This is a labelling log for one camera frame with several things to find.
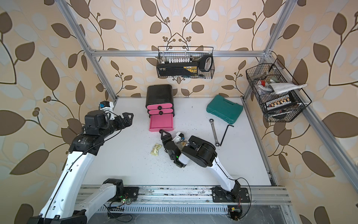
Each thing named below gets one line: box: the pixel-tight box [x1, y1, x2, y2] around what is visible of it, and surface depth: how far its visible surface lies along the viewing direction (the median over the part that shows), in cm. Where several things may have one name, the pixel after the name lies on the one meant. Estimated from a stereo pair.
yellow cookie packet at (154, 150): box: [150, 142, 162, 156], surface depth 91 cm
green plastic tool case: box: [206, 94, 244, 125], surface depth 110 cm
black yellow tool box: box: [156, 62, 199, 77], surface depth 86 cm
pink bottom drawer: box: [149, 113, 174, 133], surface depth 104 cm
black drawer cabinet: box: [145, 84, 175, 119], surface depth 101 cm
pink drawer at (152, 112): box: [148, 108, 174, 115], surface depth 101 cm
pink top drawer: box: [146, 103, 173, 110], surface depth 97 cm
